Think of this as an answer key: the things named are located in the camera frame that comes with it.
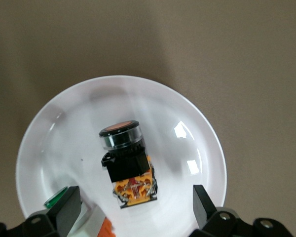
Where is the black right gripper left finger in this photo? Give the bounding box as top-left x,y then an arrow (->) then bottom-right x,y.
0,185 -> 81,237

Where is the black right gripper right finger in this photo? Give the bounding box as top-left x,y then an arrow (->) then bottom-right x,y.
189,184 -> 294,237

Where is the green push-button switch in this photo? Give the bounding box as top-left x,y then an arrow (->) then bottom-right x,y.
43,186 -> 117,237

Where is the pink round plate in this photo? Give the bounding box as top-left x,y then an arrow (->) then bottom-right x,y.
15,75 -> 227,237

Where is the orange push-button switch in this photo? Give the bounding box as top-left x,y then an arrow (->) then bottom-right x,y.
98,119 -> 160,210

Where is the brown table cover mat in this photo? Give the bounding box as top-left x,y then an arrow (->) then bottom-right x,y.
0,0 -> 296,237

